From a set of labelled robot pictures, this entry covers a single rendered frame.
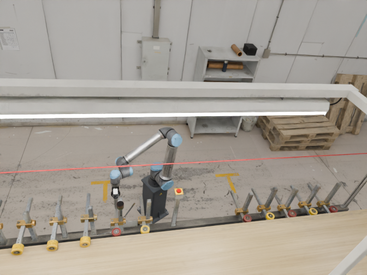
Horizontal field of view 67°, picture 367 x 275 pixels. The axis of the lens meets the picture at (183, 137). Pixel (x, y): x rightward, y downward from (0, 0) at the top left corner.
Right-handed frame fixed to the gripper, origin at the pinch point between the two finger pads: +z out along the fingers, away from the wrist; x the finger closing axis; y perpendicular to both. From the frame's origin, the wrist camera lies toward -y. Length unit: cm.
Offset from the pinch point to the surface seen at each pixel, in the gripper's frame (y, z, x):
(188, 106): -62, -155, -40
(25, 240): -29, 12, 79
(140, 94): -61, -161, -15
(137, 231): -31.2, 11.9, -20.1
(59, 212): -29, -26, 45
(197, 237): -56, -9, -71
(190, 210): 34, 83, -98
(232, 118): 224, 70, -222
